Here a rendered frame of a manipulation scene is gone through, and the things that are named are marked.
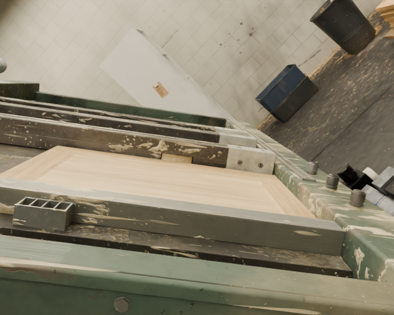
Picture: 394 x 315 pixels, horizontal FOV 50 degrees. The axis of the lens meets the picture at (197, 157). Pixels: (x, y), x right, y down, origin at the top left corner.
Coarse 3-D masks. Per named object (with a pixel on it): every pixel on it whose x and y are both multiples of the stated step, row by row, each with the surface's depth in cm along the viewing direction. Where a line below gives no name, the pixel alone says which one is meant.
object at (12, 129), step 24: (0, 120) 109; (24, 120) 109; (48, 120) 114; (24, 144) 110; (48, 144) 110; (72, 144) 110; (96, 144) 110; (120, 144) 111; (144, 144) 111; (168, 144) 111; (192, 144) 111; (216, 144) 115; (240, 168) 112; (264, 168) 113
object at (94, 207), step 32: (0, 192) 61; (32, 192) 61; (64, 192) 62; (96, 192) 64; (96, 224) 62; (128, 224) 62; (160, 224) 62; (192, 224) 62; (224, 224) 63; (256, 224) 63; (288, 224) 63; (320, 224) 65
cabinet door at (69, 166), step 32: (32, 160) 89; (64, 160) 94; (96, 160) 99; (128, 160) 104; (160, 160) 109; (128, 192) 76; (160, 192) 79; (192, 192) 82; (224, 192) 86; (256, 192) 90; (288, 192) 93
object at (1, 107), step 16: (0, 112) 137; (16, 112) 137; (32, 112) 137; (48, 112) 137; (64, 112) 137; (112, 128) 139; (128, 128) 139; (144, 128) 139; (160, 128) 139; (176, 128) 139; (240, 144) 140
